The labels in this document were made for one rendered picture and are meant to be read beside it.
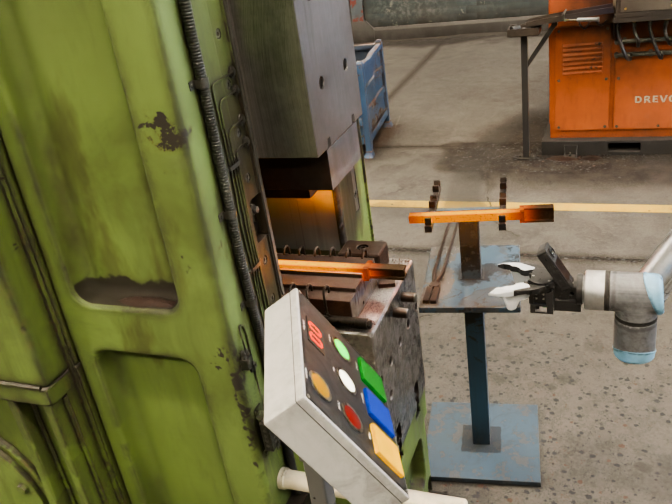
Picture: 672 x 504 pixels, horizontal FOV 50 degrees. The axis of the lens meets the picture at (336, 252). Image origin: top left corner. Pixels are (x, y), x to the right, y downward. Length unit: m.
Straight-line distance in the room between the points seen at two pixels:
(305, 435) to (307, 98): 0.69
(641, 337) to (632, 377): 1.36
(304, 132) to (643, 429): 1.81
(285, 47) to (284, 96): 0.10
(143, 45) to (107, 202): 0.39
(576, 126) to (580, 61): 0.44
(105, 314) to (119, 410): 0.30
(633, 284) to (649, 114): 3.58
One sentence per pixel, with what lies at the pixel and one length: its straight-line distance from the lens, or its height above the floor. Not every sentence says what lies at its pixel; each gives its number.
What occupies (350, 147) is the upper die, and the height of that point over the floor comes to 1.32.
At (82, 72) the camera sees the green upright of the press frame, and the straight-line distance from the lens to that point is 1.51.
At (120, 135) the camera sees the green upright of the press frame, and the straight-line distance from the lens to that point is 1.50.
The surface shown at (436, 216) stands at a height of 0.98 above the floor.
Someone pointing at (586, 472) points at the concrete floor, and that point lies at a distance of 2.69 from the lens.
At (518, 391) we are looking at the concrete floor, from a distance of 3.01.
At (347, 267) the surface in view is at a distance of 1.84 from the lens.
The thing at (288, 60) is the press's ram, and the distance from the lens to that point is 1.50.
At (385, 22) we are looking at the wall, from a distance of 9.62.
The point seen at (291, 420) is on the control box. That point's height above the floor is 1.16.
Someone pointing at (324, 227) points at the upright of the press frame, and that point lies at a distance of 2.09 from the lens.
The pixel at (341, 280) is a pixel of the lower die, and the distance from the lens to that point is 1.82.
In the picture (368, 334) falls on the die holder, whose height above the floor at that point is 0.91.
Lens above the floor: 1.87
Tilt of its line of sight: 27 degrees down
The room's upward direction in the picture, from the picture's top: 9 degrees counter-clockwise
